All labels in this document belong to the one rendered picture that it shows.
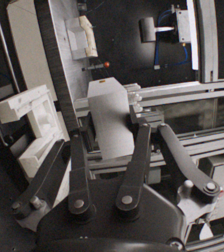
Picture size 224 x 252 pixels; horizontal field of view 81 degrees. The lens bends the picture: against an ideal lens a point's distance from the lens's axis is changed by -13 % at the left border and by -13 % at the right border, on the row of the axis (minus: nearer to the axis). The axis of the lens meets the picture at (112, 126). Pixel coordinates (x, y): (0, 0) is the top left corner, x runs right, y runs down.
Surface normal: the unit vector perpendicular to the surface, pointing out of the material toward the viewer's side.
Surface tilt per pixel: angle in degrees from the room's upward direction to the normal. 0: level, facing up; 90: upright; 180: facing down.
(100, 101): 82
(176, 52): 90
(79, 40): 90
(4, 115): 90
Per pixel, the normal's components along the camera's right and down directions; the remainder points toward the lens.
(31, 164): -0.02, 0.42
